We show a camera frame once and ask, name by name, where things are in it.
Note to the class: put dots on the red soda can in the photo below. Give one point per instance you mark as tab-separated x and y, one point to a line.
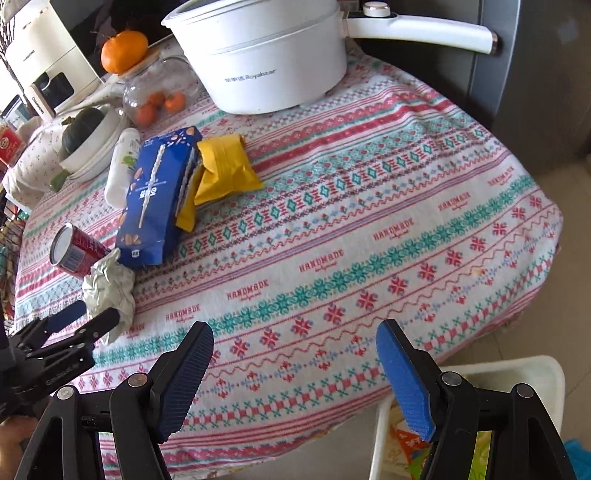
81	254

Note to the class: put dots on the yellow green snack bag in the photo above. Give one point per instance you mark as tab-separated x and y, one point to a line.
480	454

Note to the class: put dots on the white bowl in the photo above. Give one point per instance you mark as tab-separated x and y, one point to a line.
104	138

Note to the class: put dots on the yellow paper package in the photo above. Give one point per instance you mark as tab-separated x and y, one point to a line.
226	170

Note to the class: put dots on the white electric cooking pot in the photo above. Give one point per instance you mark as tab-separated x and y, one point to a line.
277	60

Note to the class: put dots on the grey refrigerator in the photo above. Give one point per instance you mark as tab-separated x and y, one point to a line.
531	92

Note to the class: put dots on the teal cloth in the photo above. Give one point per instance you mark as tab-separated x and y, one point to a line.
579	461

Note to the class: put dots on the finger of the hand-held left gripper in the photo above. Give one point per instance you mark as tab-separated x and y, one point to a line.
104	321
69	316

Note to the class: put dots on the white air fryer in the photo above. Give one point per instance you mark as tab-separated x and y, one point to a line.
51	50

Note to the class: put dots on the white plastic bin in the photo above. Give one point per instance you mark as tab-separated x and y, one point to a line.
545	397

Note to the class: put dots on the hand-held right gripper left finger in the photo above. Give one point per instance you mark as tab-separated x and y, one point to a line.
184	383

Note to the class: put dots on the dark green squash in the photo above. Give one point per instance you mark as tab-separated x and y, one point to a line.
83	129

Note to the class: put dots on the small mandarin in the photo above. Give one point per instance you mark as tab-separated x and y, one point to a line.
157	99
174	101
147	114

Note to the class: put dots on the blue biscuit packet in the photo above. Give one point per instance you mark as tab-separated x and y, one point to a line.
152	207

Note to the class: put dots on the white bottle green label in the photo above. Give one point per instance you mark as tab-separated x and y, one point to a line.
122	166

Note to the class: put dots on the silver wrapper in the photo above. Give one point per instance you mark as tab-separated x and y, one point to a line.
111	295

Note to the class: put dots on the white small-flower padded cloth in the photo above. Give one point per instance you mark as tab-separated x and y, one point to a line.
32	161

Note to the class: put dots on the orange and white carton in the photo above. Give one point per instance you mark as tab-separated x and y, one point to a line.
406	450

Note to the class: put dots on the person's left hand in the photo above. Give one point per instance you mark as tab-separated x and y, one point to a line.
14	438

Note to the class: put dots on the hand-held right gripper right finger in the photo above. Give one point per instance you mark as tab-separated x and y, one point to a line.
406	383

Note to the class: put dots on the red snack packet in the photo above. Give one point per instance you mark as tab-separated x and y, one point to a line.
7	143

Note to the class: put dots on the glass jar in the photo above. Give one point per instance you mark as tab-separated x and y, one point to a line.
143	87

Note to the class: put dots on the large orange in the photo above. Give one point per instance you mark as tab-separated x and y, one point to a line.
124	53

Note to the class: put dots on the patterned striped tablecloth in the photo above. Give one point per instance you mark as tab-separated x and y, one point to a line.
369	230

